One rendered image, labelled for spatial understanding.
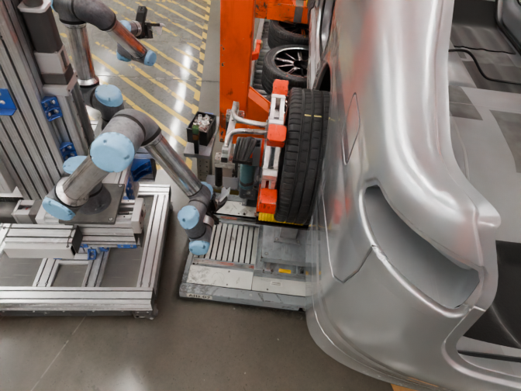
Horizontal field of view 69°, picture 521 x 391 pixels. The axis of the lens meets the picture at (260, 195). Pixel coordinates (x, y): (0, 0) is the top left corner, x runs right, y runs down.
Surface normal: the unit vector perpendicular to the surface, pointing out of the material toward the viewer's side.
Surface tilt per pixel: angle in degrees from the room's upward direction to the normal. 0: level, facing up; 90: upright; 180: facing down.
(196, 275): 0
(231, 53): 90
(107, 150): 84
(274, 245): 0
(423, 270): 14
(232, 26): 90
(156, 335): 0
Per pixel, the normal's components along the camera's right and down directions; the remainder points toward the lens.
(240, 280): 0.08, -0.67
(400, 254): 0.29, -0.53
